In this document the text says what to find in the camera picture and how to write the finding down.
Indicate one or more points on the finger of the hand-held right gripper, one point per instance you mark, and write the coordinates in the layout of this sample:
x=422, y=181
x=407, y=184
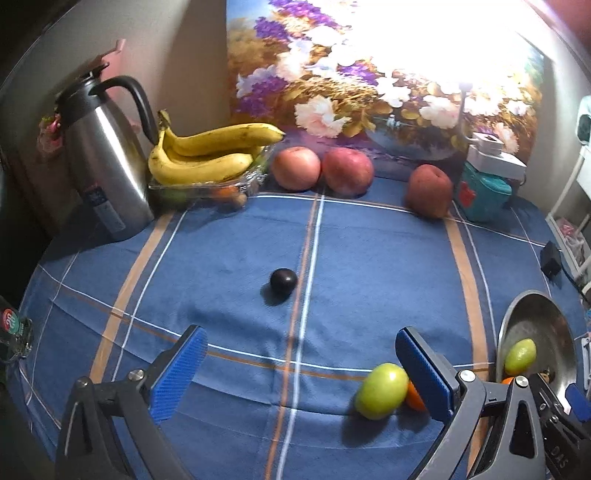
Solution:
x=579, y=402

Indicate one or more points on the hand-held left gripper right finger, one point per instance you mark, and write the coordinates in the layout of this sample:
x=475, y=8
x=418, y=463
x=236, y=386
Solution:
x=425, y=374

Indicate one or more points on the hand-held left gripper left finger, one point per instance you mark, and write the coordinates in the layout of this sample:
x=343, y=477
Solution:
x=180, y=374

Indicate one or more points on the small orange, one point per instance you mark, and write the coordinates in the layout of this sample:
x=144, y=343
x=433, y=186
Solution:
x=414, y=398
x=507, y=381

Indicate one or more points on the green jujube fruit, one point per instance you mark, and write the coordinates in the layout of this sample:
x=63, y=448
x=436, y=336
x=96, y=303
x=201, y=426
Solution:
x=520, y=356
x=381, y=391

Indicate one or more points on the round steel bowl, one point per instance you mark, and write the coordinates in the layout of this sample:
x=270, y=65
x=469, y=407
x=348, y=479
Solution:
x=538, y=321

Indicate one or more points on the dark plum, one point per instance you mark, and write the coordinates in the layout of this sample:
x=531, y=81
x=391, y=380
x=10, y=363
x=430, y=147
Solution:
x=282, y=281

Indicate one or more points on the blue plaid tablecloth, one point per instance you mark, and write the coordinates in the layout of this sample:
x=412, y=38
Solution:
x=231, y=258

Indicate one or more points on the black power adapter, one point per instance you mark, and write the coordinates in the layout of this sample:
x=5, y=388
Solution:
x=551, y=261

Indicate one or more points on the plastic bag with red contents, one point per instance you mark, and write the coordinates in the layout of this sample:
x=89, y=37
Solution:
x=570, y=229

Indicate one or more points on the clear plastic fruit tray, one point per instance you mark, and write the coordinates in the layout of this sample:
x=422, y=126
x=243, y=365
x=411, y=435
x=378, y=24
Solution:
x=203, y=194

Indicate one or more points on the dark red apple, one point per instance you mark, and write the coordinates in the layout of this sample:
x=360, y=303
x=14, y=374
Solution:
x=429, y=191

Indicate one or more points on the teal plastic box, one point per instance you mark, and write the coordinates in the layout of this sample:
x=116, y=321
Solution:
x=485, y=199

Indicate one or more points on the white plastic shelf rack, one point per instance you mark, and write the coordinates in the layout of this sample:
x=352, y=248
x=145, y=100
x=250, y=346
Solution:
x=565, y=194

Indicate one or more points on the yellow banana bunch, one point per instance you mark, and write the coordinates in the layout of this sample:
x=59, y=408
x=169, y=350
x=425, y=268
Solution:
x=207, y=154

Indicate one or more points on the steel thermos kettle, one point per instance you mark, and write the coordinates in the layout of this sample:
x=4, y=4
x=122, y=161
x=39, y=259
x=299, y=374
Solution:
x=106, y=161

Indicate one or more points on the pale red apple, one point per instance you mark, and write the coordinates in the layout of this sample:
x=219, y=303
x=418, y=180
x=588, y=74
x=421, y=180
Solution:
x=295, y=169

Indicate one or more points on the pink decorative object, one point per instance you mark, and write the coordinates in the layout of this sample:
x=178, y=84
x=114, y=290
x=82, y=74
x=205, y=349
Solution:
x=51, y=134

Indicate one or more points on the floral wall poster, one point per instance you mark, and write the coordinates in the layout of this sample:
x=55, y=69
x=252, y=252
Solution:
x=277, y=69

